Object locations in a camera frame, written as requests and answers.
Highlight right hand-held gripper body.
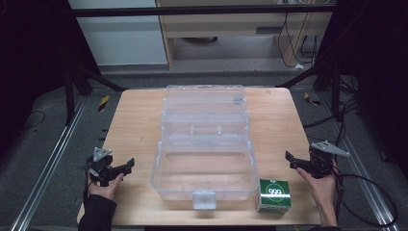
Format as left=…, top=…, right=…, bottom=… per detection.
left=305, top=141, right=351, bottom=180

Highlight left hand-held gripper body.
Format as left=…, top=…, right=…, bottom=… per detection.
left=85, top=146, right=121, bottom=188

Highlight person's left hand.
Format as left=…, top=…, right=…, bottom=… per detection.
left=87, top=171, right=125, bottom=202

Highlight person's right hand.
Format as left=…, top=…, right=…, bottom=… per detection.
left=295, top=159, right=339, bottom=209

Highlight green and white carton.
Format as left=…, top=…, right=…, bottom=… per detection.
left=256, top=178, right=293, bottom=215

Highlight yellow and black tape strip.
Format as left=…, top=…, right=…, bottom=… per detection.
left=97, top=93, right=111, bottom=113
left=303, top=91, right=322, bottom=108

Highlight black metal stand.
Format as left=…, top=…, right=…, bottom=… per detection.
left=276, top=60, right=344, bottom=122
left=63, top=63, right=128, bottom=127

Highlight clear plastic storage box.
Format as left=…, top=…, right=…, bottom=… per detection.
left=150, top=84, right=260, bottom=211

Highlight dark curtain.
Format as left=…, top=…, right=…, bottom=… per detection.
left=316, top=0, right=408, bottom=181
left=0, top=0, right=101, bottom=158

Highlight white cabinet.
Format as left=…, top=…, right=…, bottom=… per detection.
left=67, top=0, right=169, bottom=67

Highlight light wooden desk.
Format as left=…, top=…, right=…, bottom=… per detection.
left=155, top=0, right=335, bottom=69

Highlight aluminium floor rail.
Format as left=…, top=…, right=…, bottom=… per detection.
left=319, top=92, right=402, bottom=231
left=9, top=95, right=89, bottom=231

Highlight bundle of black floor cables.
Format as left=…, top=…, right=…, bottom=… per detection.
left=302, top=75, right=363, bottom=146

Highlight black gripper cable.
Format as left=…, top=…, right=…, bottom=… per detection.
left=332, top=167, right=399, bottom=228

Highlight thin black floor cable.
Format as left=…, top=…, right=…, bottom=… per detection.
left=18, top=110, right=46, bottom=131

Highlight black hanging desk cables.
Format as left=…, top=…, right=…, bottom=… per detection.
left=276, top=12, right=320, bottom=69

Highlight black horizontal frame bar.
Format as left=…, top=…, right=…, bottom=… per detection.
left=68, top=4, right=337, bottom=18

